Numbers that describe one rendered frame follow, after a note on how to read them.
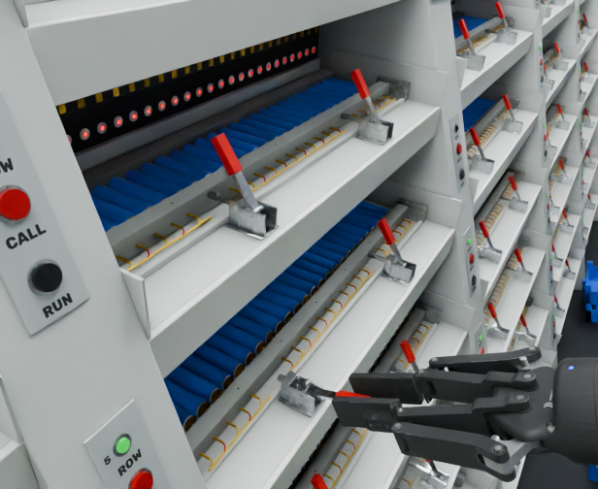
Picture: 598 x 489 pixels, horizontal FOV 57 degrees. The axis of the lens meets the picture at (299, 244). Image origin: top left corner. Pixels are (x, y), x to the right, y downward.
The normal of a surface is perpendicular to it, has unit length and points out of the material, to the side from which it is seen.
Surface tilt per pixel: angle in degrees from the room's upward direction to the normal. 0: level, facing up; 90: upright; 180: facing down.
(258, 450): 19
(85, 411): 90
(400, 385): 90
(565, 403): 46
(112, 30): 109
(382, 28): 90
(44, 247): 90
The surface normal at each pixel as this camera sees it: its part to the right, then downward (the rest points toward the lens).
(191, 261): 0.06, -0.84
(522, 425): -0.37, -0.89
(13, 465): 0.86, 0.32
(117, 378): 0.83, 0.04
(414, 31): -0.51, 0.44
